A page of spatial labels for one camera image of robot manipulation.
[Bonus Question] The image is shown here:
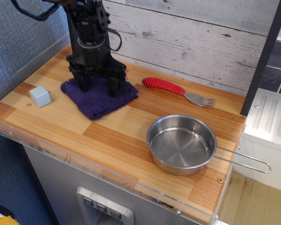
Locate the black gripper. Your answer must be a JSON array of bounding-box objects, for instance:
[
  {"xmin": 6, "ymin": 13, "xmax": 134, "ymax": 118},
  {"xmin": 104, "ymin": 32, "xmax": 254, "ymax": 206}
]
[{"xmin": 67, "ymin": 37, "xmax": 126, "ymax": 97}]

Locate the purple cloth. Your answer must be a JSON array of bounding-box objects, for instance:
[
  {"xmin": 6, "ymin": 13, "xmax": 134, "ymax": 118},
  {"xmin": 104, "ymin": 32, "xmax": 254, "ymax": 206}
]
[{"xmin": 60, "ymin": 77, "xmax": 138, "ymax": 120}]

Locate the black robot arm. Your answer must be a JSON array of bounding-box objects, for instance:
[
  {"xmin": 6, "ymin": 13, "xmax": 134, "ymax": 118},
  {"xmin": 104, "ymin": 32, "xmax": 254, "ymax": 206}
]
[{"xmin": 44, "ymin": 0, "xmax": 126, "ymax": 97}]

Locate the grey cube block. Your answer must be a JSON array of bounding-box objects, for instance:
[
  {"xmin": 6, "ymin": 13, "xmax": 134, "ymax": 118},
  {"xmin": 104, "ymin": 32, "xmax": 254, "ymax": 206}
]
[{"xmin": 29, "ymin": 85, "xmax": 51, "ymax": 108}]

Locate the silver metal pan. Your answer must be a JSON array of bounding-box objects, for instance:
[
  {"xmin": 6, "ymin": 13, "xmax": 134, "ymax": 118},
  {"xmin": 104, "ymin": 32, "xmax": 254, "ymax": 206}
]
[{"xmin": 146, "ymin": 114, "xmax": 272, "ymax": 177}]

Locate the clear acrylic table guard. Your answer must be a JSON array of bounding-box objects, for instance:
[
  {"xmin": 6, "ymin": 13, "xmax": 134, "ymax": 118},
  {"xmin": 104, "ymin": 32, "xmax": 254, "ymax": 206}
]
[{"xmin": 0, "ymin": 117, "xmax": 247, "ymax": 223}]

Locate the silver button panel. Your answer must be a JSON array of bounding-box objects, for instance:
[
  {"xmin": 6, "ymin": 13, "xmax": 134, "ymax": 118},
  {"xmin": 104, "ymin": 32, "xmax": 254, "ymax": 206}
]
[{"xmin": 76, "ymin": 186, "xmax": 134, "ymax": 225}]

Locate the yellow black object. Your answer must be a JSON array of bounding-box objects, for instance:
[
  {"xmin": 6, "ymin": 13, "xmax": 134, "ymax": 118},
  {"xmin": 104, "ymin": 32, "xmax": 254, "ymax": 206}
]
[{"xmin": 0, "ymin": 216, "xmax": 19, "ymax": 225}]

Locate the white toy sink counter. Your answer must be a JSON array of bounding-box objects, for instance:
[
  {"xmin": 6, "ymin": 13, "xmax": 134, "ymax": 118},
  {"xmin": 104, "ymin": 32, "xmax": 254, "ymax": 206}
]
[{"xmin": 233, "ymin": 89, "xmax": 281, "ymax": 190}]

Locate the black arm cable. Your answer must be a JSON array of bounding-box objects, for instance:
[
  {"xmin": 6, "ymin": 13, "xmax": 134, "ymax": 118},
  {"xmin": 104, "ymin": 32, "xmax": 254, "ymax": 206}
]
[{"xmin": 10, "ymin": 0, "xmax": 122, "ymax": 52}]

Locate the red handled fork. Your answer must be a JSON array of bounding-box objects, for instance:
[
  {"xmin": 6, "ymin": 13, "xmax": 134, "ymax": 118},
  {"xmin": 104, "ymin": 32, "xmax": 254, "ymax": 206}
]
[{"xmin": 142, "ymin": 77, "xmax": 215, "ymax": 107}]

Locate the right dark post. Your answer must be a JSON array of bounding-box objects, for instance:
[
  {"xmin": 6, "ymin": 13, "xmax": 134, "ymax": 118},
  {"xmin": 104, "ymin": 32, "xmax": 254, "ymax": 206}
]
[{"xmin": 240, "ymin": 0, "xmax": 281, "ymax": 116}]

